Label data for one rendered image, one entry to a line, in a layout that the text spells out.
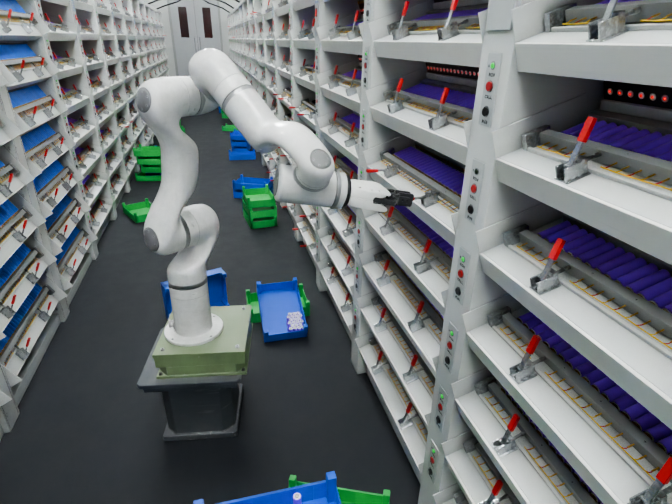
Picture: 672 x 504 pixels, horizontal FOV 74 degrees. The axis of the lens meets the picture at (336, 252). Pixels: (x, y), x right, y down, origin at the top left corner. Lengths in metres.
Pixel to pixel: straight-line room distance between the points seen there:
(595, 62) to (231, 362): 1.23
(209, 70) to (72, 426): 1.35
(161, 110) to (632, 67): 0.96
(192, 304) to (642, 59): 1.26
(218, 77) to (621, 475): 1.05
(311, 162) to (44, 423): 1.45
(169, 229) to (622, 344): 1.09
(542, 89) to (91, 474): 1.64
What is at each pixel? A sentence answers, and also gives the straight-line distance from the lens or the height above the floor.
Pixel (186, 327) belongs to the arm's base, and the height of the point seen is 0.42.
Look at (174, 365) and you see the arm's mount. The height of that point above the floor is 0.33.
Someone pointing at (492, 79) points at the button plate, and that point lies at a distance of 0.88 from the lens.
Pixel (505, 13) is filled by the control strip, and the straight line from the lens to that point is 0.87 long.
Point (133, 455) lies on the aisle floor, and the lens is 1.77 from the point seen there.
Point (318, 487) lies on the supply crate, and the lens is 1.12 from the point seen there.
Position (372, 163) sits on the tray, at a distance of 1.52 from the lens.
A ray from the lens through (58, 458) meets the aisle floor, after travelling 1.86.
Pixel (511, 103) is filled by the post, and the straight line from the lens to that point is 0.86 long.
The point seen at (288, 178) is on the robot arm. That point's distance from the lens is 0.98.
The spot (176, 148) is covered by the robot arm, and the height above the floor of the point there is 1.00.
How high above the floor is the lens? 1.26
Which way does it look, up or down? 25 degrees down
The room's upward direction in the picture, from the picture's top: 1 degrees clockwise
